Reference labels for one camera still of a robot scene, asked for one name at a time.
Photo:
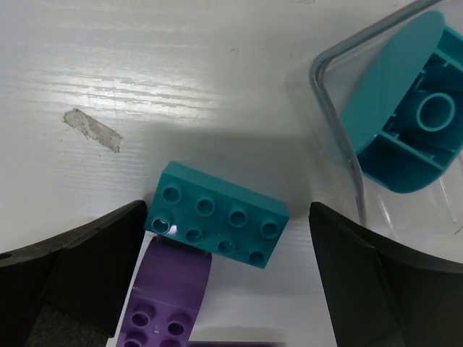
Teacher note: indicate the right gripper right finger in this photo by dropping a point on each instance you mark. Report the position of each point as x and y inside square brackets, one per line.
[380, 292]

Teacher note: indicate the clear plastic container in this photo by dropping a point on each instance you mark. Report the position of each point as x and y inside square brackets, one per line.
[430, 219]

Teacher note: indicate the purple square lego brick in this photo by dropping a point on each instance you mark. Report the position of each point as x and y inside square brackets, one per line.
[166, 296]

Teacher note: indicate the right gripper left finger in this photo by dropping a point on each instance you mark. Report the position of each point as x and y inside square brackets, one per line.
[69, 290]

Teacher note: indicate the teal curved lego brick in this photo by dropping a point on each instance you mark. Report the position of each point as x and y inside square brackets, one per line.
[404, 117]

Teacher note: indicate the purple lego brick with hole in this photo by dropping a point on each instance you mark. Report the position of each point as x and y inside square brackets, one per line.
[234, 344]

